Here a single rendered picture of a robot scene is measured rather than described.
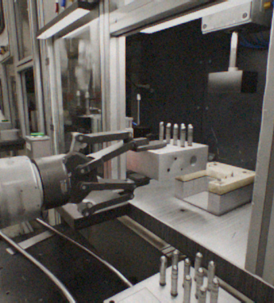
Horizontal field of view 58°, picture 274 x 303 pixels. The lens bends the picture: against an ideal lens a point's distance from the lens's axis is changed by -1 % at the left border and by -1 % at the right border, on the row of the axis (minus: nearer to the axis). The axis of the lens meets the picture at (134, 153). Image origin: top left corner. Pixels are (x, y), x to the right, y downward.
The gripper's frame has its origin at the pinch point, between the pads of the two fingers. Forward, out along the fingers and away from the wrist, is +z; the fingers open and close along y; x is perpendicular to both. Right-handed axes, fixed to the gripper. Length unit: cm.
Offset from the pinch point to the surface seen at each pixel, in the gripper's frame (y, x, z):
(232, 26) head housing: 24.8, -2.0, 20.2
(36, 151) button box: -4.5, 43.1, -9.5
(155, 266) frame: -44, 20, 18
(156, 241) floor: -106, 102, 88
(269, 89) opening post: 12.3, -19.3, 3.1
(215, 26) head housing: 25.5, 1.8, 19.9
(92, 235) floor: -105, 140, 49
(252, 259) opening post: -10.5, -19.8, 2.5
